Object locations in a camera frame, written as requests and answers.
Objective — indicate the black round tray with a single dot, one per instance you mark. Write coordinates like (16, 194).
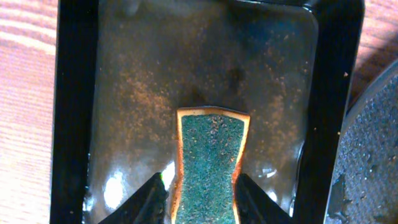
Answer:
(364, 186)

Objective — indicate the black rectangular tray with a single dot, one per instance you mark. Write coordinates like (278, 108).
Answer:
(124, 68)

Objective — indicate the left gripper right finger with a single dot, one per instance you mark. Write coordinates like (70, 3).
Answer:
(254, 206)

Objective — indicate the green and yellow sponge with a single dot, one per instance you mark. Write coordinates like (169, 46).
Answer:
(210, 146)

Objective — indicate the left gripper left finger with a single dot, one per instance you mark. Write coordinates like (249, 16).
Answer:
(145, 206)

